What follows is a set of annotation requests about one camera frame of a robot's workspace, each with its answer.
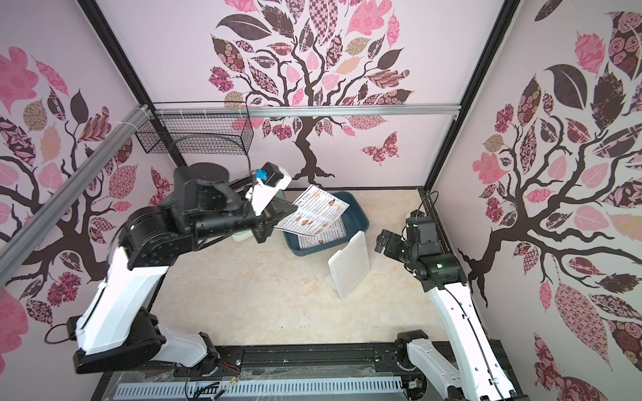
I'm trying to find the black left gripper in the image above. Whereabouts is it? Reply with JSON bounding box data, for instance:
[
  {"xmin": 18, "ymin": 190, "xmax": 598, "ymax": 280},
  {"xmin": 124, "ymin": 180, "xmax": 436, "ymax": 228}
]
[{"xmin": 191, "ymin": 182, "xmax": 298, "ymax": 240}]

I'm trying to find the old printed menu sheet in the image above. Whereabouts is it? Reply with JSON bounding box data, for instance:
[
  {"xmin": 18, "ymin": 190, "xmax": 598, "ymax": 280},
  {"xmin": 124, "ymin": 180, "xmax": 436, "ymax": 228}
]
[{"xmin": 276, "ymin": 185, "xmax": 349, "ymax": 237}]

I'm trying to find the white acrylic menu holder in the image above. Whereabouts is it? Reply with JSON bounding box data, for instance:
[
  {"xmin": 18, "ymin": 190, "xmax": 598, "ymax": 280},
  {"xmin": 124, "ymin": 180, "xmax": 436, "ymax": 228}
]
[{"xmin": 325, "ymin": 231, "xmax": 370, "ymax": 299}]

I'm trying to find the new printed menu sheet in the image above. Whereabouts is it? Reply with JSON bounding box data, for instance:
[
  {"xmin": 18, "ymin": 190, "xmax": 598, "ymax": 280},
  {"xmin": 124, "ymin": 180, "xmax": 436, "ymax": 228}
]
[{"xmin": 298, "ymin": 218, "xmax": 347, "ymax": 250}]

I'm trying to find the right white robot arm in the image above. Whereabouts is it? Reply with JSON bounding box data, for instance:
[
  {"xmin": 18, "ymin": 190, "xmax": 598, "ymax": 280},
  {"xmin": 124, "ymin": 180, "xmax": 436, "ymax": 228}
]
[{"xmin": 375, "ymin": 211, "xmax": 526, "ymax": 400}]

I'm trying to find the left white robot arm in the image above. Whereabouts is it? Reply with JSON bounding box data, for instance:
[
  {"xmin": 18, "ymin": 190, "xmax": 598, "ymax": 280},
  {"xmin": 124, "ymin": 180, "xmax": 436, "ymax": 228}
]
[{"xmin": 67, "ymin": 162, "xmax": 298, "ymax": 376}]

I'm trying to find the mint green toaster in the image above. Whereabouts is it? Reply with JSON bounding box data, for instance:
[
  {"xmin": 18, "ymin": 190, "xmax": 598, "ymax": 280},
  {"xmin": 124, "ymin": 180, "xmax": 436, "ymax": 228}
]
[{"xmin": 232, "ymin": 230, "xmax": 254, "ymax": 242}]

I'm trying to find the teal plastic bin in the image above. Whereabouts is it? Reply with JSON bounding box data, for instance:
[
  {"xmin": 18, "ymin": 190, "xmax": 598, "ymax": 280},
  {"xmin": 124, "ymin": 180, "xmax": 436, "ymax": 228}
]
[{"xmin": 284, "ymin": 191, "xmax": 369, "ymax": 257}]

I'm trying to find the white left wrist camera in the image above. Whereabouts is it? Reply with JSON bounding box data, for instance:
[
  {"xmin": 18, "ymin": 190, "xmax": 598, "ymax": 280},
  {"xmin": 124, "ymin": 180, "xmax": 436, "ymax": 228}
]
[{"xmin": 246, "ymin": 162, "xmax": 292, "ymax": 216}]

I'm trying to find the black wire basket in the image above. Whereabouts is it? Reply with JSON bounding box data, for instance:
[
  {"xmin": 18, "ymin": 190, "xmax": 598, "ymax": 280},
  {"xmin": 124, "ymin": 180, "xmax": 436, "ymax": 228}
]
[{"xmin": 135, "ymin": 100, "xmax": 254, "ymax": 155}]

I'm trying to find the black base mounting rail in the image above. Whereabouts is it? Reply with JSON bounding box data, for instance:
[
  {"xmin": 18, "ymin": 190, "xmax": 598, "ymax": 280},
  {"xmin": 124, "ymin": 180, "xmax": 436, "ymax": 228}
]
[{"xmin": 92, "ymin": 340, "xmax": 525, "ymax": 401}]

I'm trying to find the aluminium rail back wall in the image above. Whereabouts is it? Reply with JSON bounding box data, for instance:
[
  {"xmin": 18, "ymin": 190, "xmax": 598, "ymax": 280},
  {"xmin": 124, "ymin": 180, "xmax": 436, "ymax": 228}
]
[{"xmin": 154, "ymin": 104, "xmax": 461, "ymax": 118}]

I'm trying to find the aluminium rail wall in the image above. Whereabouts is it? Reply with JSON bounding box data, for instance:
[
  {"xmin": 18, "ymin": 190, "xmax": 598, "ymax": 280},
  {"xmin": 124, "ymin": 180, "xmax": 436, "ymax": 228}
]
[
  {"xmin": 1, "ymin": 105, "xmax": 151, "ymax": 285},
  {"xmin": 154, "ymin": 104, "xmax": 461, "ymax": 118}
]

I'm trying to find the aluminium rail left wall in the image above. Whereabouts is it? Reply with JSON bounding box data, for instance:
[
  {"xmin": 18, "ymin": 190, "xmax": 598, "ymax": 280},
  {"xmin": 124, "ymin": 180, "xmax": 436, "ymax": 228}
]
[{"xmin": 1, "ymin": 105, "xmax": 151, "ymax": 285}]

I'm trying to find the white slotted cable duct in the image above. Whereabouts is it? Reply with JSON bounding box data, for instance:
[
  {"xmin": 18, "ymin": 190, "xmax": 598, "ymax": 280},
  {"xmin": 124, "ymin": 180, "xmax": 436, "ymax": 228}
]
[{"xmin": 111, "ymin": 377, "xmax": 406, "ymax": 400}]

